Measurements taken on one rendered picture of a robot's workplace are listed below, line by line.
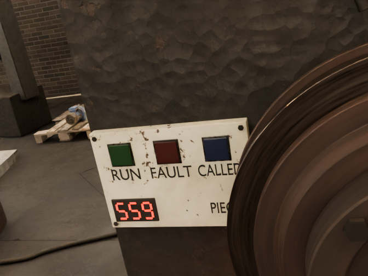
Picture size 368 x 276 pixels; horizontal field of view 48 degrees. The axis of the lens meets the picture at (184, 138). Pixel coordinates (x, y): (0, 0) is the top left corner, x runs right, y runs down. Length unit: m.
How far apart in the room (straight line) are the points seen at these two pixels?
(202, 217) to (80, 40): 0.35
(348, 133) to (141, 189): 0.37
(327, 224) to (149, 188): 0.35
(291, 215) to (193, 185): 0.23
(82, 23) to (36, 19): 7.13
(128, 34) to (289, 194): 0.34
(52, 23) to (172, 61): 7.05
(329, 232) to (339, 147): 0.09
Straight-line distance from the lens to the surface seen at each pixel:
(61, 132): 5.09
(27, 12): 7.88
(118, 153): 0.68
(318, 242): 0.44
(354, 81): 0.46
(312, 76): 0.52
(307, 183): 0.46
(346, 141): 0.46
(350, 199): 0.43
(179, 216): 0.71
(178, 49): 0.62
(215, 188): 0.66
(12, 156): 4.86
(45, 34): 7.76
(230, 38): 0.61
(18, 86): 5.77
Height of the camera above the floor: 1.43
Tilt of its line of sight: 19 degrees down
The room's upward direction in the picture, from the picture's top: 10 degrees counter-clockwise
